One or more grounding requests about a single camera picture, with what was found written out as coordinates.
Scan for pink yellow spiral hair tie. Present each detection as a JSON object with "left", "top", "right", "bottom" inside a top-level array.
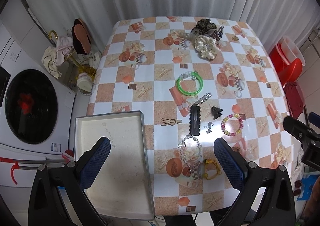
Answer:
[{"left": 221, "top": 113, "right": 244, "bottom": 137}]

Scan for small black claw clip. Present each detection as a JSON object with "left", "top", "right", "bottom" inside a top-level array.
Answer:
[{"left": 211, "top": 106, "right": 223, "bottom": 120}]

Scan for silver chain bracelet with heart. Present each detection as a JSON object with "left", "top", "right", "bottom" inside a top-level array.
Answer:
[{"left": 177, "top": 134, "right": 205, "bottom": 179}]

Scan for green plastic bangle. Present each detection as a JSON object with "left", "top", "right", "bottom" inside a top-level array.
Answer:
[{"left": 175, "top": 71, "right": 203, "bottom": 96}]

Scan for beige bunny hair clip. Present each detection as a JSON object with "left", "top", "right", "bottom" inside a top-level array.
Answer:
[{"left": 161, "top": 117, "right": 182, "bottom": 126}]

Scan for blue plastic stool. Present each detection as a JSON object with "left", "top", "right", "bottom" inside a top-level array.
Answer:
[{"left": 295, "top": 174, "right": 319, "bottom": 201}]

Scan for red plastic stool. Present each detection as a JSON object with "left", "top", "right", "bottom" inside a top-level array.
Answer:
[{"left": 269, "top": 43, "right": 305, "bottom": 119}]

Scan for white shallow tray box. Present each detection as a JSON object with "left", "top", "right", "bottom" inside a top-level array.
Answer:
[{"left": 74, "top": 110, "right": 155, "bottom": 220}]

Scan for white plastic container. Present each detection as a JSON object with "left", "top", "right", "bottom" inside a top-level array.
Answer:
[{"left": 277, "top": 35, "right": 305, "bottom": 67}]

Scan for small silver charm earring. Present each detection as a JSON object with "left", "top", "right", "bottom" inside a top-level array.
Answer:
[{"left": 203, "top": 122, "right": 214, "bottom": 134}]

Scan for white front-load washing machine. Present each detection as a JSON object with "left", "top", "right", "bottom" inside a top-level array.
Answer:
[{"left": 1, "top": 26, "right": 75, "bottom": 188}]

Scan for silver rhinestone hair clip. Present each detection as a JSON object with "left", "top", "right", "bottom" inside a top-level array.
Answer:
[{"left": 193, "top": 93, "right": 212, "bottom": 106}]

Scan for black scalloped snap hair clip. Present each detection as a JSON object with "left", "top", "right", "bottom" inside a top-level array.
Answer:
[{"left": 189, "top": 106, "right": 201, "bottom": 136}]

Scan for checkered seashell tablecloth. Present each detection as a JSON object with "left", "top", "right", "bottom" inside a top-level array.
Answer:
[{"left": 87, "top": 17, "right": 294, "bottom": 215}]

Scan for white slippers on rack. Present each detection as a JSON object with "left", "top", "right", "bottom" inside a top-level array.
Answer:
[{"left": 76, "top": 51, "right": 101, "bottom": 94}]

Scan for cream satin scrunchie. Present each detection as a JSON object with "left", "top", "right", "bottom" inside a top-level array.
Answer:
[{"left": 194, "top": 35, "right": 220, "bottom": 61}]

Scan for brown claw hair clip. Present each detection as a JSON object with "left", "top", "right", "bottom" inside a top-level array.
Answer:
[{"left": 211, "top": 25, "right": 224, "bottom": 41}]

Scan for cream pink cloths on rack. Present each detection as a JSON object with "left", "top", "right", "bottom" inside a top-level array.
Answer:
[{"left": 42, "top": 36, "right": 73, "bottom": 79}]

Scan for leopard print scrunchie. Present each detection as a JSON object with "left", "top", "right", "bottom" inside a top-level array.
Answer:
[{"left": 191, "top": 19, "right": 217, "bottom": 37}]

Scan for black brown slipper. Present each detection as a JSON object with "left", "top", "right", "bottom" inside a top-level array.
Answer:
[{"left": 72, "top": 18, "right": 91, "bottom": 54}]

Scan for yellow cord bracelet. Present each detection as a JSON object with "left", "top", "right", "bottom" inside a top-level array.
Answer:
[{"left": 203, "top": 158, "right": 222, "bottom": 181}]

